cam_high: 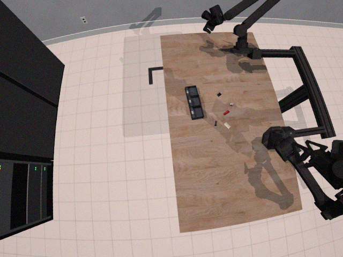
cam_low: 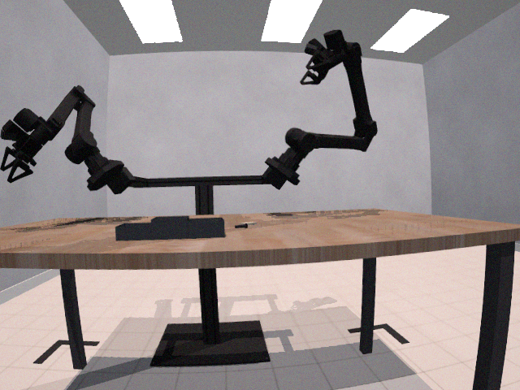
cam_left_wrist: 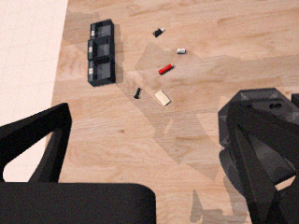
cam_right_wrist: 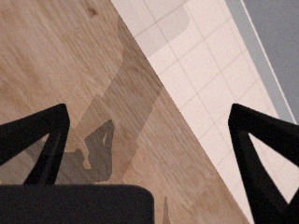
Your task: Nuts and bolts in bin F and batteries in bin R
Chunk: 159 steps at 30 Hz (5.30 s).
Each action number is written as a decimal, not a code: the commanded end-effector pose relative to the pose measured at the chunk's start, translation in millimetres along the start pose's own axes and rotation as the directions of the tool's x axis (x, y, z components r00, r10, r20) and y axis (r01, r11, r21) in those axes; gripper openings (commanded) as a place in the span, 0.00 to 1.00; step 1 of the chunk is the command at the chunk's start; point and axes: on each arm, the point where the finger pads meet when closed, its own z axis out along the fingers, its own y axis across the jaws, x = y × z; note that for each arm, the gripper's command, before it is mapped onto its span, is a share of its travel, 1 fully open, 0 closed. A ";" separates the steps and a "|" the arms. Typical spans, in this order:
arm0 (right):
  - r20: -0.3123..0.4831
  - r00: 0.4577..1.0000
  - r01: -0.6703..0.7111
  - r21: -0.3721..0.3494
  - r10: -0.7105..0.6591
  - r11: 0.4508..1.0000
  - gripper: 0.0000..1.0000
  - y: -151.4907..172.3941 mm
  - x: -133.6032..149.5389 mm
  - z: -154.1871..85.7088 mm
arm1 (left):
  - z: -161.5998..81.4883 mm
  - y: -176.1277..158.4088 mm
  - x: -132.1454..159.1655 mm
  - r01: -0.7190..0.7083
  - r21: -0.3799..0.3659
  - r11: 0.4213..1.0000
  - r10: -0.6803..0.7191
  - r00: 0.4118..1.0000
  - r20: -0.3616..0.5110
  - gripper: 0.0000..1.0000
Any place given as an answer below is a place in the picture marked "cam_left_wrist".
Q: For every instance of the black usb stick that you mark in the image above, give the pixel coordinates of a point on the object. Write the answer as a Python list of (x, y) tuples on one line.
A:
[(158, 32)]

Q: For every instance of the red aa battery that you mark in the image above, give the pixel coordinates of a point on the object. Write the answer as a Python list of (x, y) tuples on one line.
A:
[(165, 69)]

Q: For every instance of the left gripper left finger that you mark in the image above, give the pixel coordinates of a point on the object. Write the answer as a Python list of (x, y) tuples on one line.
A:
[(18, 136)]

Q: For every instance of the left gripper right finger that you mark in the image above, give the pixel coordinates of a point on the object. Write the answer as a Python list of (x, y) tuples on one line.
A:
[(264, 202)]

